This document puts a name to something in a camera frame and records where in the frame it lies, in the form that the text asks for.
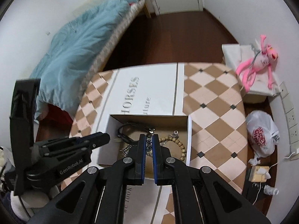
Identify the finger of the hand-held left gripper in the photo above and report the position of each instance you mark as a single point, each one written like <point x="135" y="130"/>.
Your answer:
<point x="98" y="138"/>
<point x="70" y="151"/>

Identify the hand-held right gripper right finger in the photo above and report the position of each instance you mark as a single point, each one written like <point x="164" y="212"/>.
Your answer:
<point x="155" y="158"/>

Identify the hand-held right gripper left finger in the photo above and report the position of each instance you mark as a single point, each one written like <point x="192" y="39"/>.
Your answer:
<point x="143" y="158"/>

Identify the black smartwatch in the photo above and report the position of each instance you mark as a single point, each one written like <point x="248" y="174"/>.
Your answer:
<point x="119" y="134"/>

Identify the cardboard box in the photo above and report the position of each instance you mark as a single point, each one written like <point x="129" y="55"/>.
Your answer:
<point x="177" y="121"/>

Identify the white shoe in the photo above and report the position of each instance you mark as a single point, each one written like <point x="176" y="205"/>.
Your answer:
<point x="25" y="203"/>

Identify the checkered tablecloth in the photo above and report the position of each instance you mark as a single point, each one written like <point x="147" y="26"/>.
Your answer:
<point x="210" y="102"/>

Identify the blue blanket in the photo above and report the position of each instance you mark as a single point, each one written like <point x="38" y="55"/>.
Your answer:
<point x="77" y="49"/>

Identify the crumpled white tissue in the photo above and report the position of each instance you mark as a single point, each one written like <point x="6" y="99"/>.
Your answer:
<point x="254" y="161"/>

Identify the small black box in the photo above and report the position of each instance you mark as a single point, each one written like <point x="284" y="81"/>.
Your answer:
<point x="251" y="191"/>

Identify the tissue pack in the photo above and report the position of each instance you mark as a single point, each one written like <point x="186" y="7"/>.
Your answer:
<point x="257" y="173"/>

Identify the white plastic bag red print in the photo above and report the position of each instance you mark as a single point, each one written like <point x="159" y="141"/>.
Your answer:
<point x="261" y="133"/>

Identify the small white bottle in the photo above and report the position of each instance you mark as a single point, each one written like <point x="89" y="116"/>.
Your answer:
<point x="271" y="190"/>

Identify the white cloth covered box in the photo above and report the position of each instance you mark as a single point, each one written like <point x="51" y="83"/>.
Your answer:
<point x="231" y="53"/>

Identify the white charger plug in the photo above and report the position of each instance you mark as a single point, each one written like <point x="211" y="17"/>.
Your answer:
<point x="297" y="150"/>

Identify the pink plush toy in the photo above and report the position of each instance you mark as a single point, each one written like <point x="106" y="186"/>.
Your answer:
<point x="261" y="60"/>

